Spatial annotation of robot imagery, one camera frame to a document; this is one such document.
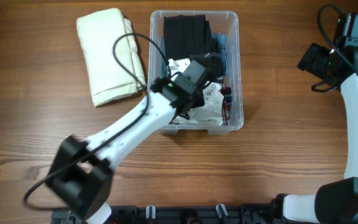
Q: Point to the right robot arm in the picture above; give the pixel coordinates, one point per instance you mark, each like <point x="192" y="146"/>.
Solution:
<point x="336" y="202"/>

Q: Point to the blue denim jeans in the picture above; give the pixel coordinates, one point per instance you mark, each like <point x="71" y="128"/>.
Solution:
<point x="221" y="53"/>

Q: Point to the cream folded cloth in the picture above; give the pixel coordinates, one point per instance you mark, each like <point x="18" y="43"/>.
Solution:
<point x="110" y="52"/>

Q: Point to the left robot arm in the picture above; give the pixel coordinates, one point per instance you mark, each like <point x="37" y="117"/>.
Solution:
<point x="84" y="169"/>

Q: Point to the clear plastic storage bin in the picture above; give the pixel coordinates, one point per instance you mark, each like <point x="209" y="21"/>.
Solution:
<point x="227" y="23"/>

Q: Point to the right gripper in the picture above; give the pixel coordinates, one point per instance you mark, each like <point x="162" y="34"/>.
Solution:
<point x="312" y="58"/>

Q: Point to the red plaid shirt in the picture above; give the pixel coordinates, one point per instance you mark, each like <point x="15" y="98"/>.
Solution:
<point x="226" y="105"/>

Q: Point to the black garment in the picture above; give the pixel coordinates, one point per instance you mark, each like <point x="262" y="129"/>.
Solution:
<point x="179" y="25"/>

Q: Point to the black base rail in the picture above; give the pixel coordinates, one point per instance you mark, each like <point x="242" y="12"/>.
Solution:
<point x="218" y="214"/>

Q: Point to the white printed t-shirt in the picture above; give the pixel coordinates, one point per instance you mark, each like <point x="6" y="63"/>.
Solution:
<point x="208" y="114"/>

